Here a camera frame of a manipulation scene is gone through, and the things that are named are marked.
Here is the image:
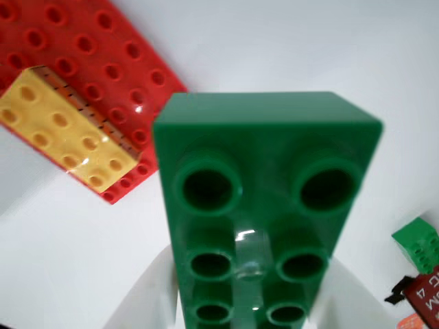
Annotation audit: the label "yellow lego brick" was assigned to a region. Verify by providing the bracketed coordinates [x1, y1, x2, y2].
[0, 65, 143, 195]

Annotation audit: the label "red ASRock cardboard box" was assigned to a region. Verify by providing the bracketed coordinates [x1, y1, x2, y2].
[383, 265, 439, 329]

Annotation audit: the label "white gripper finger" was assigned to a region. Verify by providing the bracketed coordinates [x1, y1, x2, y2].
[102, 245, 180, 329]
[307, 257, 396, 329]

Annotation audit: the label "red lego baseplate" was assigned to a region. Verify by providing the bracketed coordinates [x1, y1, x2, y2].
[0, 0, 189, 206]

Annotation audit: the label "small green lego brick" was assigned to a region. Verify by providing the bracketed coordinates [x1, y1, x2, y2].
[391, 217, 439, 275]

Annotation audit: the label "large green lego brick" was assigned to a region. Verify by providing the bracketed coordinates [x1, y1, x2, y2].
[152, 90, 384, 329]

